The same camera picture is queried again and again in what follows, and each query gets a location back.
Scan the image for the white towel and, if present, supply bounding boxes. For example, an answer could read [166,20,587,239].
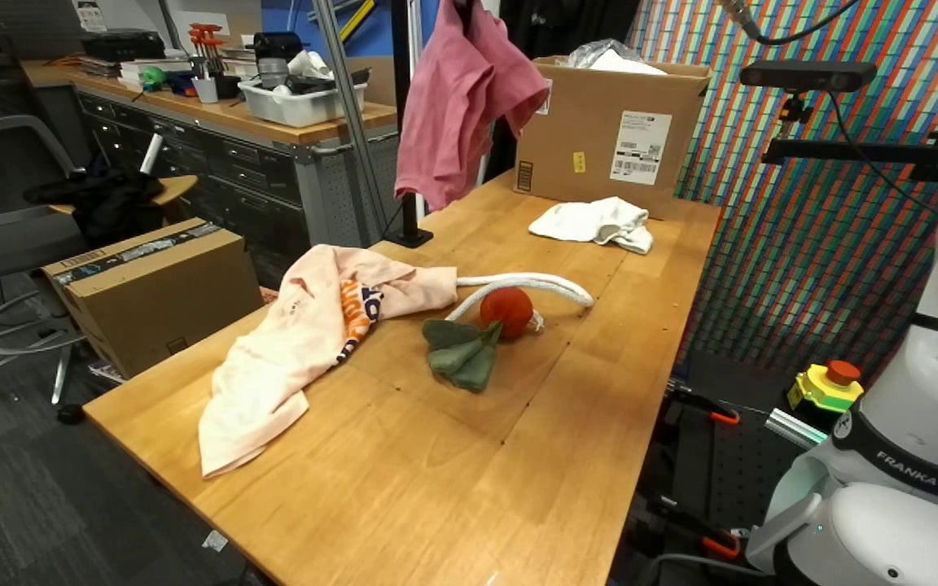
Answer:
[525,192,658,257]

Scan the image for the pink shirt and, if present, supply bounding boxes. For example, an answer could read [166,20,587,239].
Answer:
[392,0,552,216]

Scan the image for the peach shirt with orange print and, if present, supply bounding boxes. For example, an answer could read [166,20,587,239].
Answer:
[195,241,463,482]

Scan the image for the red plush toy green leaves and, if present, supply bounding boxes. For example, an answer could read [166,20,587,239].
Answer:
[421,285,548,397]

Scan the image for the black pole stand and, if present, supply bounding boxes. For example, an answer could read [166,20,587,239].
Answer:
[388,0,435,250]

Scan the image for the grey metal pole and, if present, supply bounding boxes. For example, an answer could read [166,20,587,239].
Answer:
[309,0,408,247]

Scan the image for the large cardboard box white label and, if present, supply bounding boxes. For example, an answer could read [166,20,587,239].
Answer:
[513,57,713,210]

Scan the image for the white plastic bin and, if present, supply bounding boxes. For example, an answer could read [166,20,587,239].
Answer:
[238,76,338,132]

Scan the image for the workbench with dark drawers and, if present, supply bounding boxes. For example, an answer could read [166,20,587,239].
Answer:
[19,51,402,274]

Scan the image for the clear plastic bag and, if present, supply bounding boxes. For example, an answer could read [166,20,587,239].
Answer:
[563,39,669,79]

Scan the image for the round wooden stool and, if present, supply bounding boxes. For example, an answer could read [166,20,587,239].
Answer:
[47,174,200,216]

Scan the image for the cardboard box with black tape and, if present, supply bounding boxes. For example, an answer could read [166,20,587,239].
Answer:
[39,216,268,381]

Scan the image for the black equipment cart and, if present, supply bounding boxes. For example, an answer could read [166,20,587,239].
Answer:
[640,371,807,586]

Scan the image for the small white cup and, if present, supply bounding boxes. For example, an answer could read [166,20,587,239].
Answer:
[190,72,220,109]

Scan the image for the yellow red emergency stop button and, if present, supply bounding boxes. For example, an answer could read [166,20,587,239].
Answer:
[783,355,870,416]

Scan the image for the small red object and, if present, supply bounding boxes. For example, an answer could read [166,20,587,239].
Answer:
[186,20,224,51]

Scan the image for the black bag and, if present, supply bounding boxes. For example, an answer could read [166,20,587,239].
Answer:
[21,165,169,244]

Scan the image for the flat black case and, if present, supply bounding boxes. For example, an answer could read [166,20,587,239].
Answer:
[78,28,169,65]

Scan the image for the dark office chair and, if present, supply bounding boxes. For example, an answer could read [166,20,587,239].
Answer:
[0,111,91,288]

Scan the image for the white rope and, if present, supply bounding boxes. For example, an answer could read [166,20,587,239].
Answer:
[444,271,597,325]

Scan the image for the black camera bar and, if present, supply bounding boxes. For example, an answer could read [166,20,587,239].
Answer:
[736,59,878,95]

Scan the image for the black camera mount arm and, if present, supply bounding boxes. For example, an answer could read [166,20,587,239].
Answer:
[759,92,938,185]

